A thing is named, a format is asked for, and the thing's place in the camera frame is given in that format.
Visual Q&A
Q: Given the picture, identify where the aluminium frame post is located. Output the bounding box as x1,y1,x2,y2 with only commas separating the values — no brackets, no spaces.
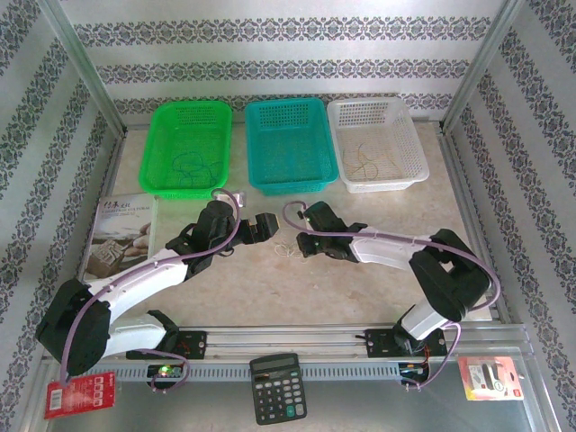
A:
440,0,526,131
38,0,130,134

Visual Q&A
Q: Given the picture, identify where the grey slotted cable duct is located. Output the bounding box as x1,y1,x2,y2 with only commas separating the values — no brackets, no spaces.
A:
60,363,406,383

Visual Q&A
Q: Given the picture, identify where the green plastic basket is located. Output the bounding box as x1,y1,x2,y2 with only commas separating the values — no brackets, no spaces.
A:
137,99,234,202

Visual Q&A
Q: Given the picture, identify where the teal plastic basket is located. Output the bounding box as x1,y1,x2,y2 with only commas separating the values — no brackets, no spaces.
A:
244,97,339,197

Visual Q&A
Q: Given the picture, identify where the aluminium table side rail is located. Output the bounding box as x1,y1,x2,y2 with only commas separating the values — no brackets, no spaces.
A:
62,130,130,289
436,123,514,325

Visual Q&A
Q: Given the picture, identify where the book with carved stamp cover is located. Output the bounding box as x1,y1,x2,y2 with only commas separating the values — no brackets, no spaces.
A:
83,193,159,284

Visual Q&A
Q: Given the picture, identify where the thin white cable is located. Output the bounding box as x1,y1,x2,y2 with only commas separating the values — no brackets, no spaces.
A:
273,241,308,263

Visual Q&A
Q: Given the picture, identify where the red USB drive package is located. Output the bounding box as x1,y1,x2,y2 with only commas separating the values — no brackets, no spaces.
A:
457,355,526,401

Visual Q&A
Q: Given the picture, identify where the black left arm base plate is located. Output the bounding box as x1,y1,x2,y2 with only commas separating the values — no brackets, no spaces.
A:
125,330,208,361

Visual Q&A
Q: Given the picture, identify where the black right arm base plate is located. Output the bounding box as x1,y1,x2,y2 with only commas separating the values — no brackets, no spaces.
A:
364,328,449,359

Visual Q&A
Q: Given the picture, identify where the aluminium mounting rail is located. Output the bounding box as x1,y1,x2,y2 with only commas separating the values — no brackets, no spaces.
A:
42,323,530,361

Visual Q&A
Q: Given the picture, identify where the thin yellow cable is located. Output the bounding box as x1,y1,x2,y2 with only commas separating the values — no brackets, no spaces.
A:
344,142,398,180

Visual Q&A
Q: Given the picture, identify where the white plastic basket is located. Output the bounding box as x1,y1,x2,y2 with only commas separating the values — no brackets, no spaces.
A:
326,96,431,194

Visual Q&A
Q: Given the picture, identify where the black desk calculator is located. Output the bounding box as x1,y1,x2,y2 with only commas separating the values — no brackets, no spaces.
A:
248,352,309,427

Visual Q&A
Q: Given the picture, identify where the red card package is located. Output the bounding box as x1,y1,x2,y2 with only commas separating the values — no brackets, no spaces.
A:
43,371,117,420

